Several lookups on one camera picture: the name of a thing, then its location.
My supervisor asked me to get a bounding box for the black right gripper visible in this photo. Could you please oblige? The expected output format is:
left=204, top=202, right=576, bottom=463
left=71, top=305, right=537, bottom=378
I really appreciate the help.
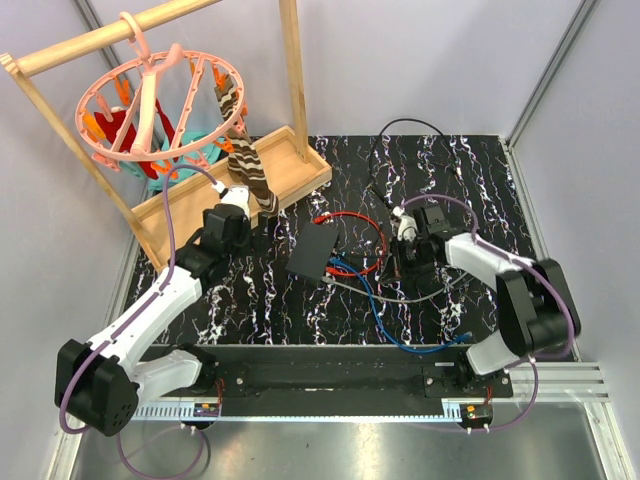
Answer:
left=380, top=236, right=435, bottom=285

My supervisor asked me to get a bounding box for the grey ethernet cable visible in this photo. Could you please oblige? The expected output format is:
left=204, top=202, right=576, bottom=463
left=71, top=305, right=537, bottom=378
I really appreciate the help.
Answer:
left=322, top=272, right=474, bottom=305

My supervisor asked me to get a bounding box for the red ethernet cable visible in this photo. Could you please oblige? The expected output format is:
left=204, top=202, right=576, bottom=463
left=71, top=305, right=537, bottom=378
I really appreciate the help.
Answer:
left=310, top=211, right=389, bottom=279

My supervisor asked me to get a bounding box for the blue ethernet cable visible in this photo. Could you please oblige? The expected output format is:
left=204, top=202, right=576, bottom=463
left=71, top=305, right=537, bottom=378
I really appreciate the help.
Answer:
left=329, top=257, right=476, bottom=355

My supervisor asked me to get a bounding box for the black ethernet cable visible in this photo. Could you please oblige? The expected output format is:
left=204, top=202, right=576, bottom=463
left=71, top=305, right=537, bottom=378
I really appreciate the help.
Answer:
left=367, top=118, right=464, bottom=211

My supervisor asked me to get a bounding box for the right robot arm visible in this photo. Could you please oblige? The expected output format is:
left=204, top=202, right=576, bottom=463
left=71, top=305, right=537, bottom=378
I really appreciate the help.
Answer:
left=380, top=204, right=581, bottom=397

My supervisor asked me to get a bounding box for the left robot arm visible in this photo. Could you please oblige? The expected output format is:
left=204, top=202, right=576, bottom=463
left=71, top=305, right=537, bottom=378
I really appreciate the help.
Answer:
left=54, top=201, right=251, bottom=437

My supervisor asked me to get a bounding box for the brown striped sock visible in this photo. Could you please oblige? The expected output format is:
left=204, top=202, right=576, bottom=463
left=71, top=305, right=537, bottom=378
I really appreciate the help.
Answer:
left=214, top=76, right=279, bottom=216

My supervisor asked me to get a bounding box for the teal cloth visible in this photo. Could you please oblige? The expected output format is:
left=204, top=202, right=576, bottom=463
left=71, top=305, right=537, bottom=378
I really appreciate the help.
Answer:
left=147, top=131, right=226, bottom=192

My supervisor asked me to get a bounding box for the wooden drying rack stand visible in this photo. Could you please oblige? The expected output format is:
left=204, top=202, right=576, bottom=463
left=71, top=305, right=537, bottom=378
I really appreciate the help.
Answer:
left=1, top=1, right=332, bottom=269

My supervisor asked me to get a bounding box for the black marble pattern mat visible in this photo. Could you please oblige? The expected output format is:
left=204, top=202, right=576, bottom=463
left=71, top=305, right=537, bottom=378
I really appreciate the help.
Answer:
left=157, top=134, right=534, bottom=346

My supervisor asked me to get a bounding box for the pink round clip hanger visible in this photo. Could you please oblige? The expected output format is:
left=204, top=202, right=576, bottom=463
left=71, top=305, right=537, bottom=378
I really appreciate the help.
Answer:
left=75, top=12, right=247, bottom=170

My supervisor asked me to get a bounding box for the red sock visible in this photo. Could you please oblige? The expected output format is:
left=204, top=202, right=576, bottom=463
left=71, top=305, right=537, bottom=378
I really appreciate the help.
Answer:
left=92, top=94, right=175, bottom=179

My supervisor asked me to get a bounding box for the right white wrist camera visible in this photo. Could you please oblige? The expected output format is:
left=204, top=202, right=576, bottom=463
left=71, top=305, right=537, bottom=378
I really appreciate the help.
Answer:
left=390, top=206, right=418, bottom=242

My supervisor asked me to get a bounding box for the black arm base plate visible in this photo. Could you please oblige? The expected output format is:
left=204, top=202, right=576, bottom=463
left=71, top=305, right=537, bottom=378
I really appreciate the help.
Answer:
left=219, top=362, right=513, bottom=420

